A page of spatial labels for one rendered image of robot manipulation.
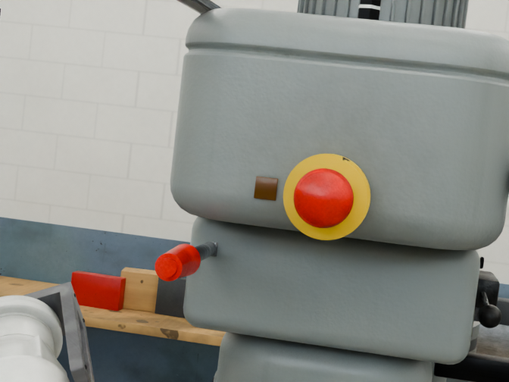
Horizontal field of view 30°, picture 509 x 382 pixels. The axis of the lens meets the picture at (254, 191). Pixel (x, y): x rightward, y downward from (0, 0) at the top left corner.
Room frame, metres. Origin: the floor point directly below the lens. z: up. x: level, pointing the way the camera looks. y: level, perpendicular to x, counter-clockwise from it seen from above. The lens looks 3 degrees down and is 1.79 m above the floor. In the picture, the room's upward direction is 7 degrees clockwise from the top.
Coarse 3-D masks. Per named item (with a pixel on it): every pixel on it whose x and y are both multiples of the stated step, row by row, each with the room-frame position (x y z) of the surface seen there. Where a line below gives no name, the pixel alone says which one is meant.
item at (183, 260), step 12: (168, 252) 0.65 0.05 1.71; (180, 252) 0.66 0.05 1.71; (192, 252) 0.68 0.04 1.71; (204, 252) 0.74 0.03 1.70; (216, 252) 0.78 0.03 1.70; (156, 264) 0.65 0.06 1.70; (168, 264) 0.65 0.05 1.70; (180, 264) 0.65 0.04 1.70; (192, 264) 0.67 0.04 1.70; (168, 276) 0.65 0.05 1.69; (180, 276) 0.65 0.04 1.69
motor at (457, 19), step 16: (304, 0) 1.10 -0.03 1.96; (320, 0) 1.08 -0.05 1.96; (336, 0) 1.06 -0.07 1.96; (352, 0) 1.05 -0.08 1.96; (384, 0) 1.04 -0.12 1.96; (400, 0) 1.04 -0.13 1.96; (416, 0) 1.05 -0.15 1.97; (432, 0) 1.06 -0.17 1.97; (448, 0) 1.06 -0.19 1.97; (464, 0) 1.09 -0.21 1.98; (336, 16) 1.06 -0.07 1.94; (352, 16) 1.05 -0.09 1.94; (384, 16) 1.04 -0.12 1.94; (400, 16) 1.04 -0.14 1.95; (416, 16) 1.05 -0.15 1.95; (432, 16) 1.06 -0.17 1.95; (448, 16) 1.07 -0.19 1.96; (464, 16) 1.10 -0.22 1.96
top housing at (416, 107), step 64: (192, 64) 0.71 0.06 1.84; (256, 64) 0.68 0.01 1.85; (320, 64) 0.68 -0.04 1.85; (384, 64) 0.67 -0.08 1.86; (448, 64) 0.66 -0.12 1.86; (192, 128) 0.71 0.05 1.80; (256, 128) 0.68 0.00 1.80; (320, 128) 0.68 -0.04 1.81; (384, 128) 0.67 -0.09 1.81; (448, 128) 0.66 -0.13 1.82; (192, 192) 0.70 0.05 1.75; (384, 192) 0.67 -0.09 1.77; (448, 192) 0.66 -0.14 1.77
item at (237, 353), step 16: (224, 336) 0.86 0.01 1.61; (240, 336) 0.83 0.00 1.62; (224, 352) 0.84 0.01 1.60; (240, 352) 0.82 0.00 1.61; (256, 352) 0.82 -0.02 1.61; (272, 352) 0.81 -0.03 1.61; (288, 352) 0.81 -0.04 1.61; (304, 352) 0.81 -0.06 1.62; (320, 352) 0.81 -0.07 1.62; (336, 352) 0.81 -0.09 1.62; (352, 352) 0.81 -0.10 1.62; (224, 368) 0.84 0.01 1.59; (240, 368) 0.82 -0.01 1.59; (256, 368) 0.81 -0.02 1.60; (272, 368) 0.81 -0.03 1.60; (288, 368) 0.81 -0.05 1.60; (304, 368) 0.81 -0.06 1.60; (320, 368) 0.80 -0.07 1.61; (336, 368) 0.80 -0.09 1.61; (352, 368) 0.80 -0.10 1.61; (368, 368) 0.80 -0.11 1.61; (384, 368) 0.80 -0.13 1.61; (400, 368) 0.80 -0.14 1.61; (416, 368) 0.81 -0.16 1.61; (432, 368) 0.88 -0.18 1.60
